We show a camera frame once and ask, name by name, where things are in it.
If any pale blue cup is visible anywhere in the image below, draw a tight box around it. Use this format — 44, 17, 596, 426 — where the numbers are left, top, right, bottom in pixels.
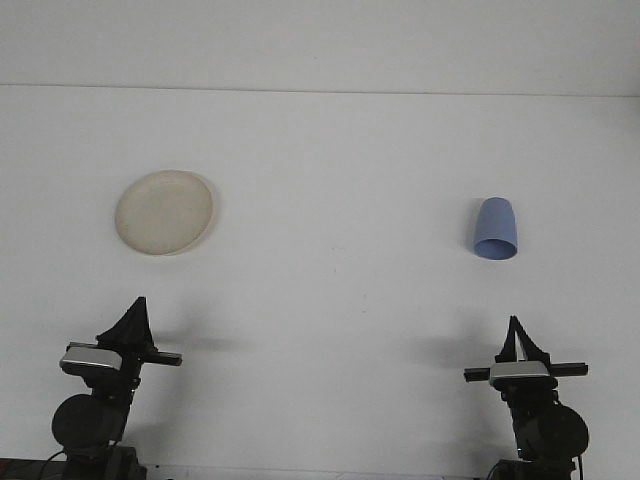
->
472, 196, 519, 262

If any thin black cable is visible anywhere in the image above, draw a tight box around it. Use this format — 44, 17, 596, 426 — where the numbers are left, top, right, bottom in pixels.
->
41, 448, 69, 480

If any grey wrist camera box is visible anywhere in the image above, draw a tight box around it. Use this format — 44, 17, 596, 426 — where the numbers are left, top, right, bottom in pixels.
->
58, 345, 126, 375
488, 360, 556, 389

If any pale round plate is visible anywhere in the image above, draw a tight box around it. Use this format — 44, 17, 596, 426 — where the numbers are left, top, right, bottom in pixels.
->
114, 169, 220, 257

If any dark brown platform edge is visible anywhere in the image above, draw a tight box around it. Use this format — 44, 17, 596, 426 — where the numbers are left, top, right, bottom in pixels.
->
0, 455, 66, 480

